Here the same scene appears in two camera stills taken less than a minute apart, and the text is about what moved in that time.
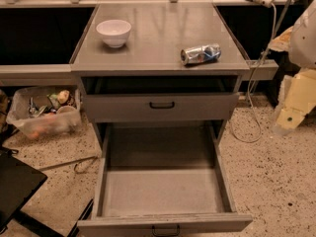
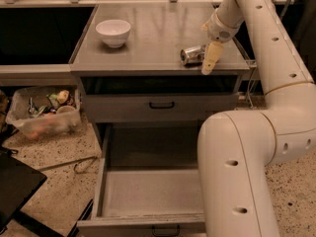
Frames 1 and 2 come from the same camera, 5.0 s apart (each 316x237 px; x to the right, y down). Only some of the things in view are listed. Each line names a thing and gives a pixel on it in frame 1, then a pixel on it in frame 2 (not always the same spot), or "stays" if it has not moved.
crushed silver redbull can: (200, 54) stays
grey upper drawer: (138, 108) stays
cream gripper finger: (297, 93) → (214, 50)
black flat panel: (19, 180) stays
